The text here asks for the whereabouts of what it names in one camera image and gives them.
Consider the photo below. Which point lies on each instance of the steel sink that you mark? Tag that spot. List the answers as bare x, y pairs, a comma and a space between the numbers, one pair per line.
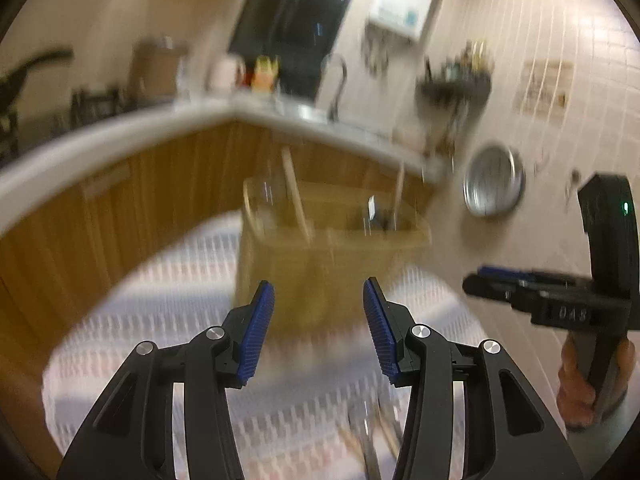
320, 114

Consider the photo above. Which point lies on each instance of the water heater pipes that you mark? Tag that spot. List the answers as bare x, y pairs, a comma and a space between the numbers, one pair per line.
377, 57

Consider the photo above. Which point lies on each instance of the yellow dish soap bottle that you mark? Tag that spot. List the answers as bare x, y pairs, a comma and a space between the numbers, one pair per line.
265, 76

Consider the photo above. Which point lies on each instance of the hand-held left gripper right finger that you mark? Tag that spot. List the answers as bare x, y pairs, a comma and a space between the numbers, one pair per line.
380, 330

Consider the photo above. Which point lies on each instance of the brown rice cooker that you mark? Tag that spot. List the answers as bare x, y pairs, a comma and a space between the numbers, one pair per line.
157, 67

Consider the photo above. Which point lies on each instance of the yellow plastic slotted basket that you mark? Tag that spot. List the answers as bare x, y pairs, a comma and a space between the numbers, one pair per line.
310, 270

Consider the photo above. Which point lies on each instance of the person's right hand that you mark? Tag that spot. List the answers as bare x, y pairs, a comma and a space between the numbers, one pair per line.
572, 390

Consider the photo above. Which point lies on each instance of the dark window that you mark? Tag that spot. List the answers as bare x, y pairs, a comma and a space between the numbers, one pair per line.
290, 20

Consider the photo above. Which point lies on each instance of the striped woven table mat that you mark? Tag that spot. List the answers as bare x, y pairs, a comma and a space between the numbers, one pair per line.
175, 310

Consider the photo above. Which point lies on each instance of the dark wall spice rack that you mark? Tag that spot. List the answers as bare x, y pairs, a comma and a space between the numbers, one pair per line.
455, 87

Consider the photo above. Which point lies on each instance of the hanging metal strainer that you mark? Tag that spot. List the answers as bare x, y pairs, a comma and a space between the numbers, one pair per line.
440, 145

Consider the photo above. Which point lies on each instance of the red container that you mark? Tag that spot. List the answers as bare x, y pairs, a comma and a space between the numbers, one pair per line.
248, 80

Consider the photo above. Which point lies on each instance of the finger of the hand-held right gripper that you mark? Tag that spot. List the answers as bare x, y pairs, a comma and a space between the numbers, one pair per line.
485, 290
500, 272

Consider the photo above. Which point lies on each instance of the metal faucet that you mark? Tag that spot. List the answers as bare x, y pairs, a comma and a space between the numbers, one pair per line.
336, 90

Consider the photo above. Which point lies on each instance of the white water heater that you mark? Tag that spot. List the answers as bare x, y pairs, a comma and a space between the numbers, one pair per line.
400, 0

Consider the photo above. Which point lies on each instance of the black wok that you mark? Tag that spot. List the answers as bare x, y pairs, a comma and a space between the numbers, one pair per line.
25, 75

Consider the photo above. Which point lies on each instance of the black gas stove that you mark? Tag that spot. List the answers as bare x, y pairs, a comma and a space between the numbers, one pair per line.
95, 102

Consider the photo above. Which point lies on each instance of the metal utensil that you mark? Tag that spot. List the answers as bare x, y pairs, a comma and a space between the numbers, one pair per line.
369, 440

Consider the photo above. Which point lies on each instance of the wooden kitchen counter cabinets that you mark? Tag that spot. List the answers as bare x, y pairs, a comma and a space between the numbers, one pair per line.
150, 185

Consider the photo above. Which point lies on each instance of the metal wall hook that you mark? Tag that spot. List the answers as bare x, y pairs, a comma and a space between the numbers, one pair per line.
575, 185

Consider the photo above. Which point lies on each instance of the row of seasoning bottles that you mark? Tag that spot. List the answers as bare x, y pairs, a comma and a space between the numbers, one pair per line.
467, 57

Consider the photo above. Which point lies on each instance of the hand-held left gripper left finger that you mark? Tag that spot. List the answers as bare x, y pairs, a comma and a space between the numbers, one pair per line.
255, 335

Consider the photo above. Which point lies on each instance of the wooden chopstick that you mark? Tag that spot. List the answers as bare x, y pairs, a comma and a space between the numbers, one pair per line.
399, 190
297, 195

